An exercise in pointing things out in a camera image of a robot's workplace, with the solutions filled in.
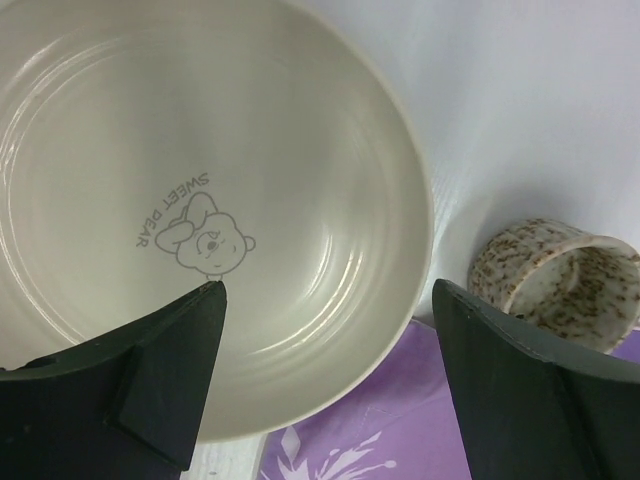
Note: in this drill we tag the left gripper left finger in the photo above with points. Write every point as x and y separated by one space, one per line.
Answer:
128 401

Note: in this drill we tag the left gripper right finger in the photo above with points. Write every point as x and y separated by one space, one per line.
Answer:
529 404

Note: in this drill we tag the purple Elsa placemat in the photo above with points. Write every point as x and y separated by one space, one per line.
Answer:
400 423

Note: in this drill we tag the speckled ceramic cup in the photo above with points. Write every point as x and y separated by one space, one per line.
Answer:
580 286

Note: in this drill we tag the cream round plate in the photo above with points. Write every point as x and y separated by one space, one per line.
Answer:
150 146

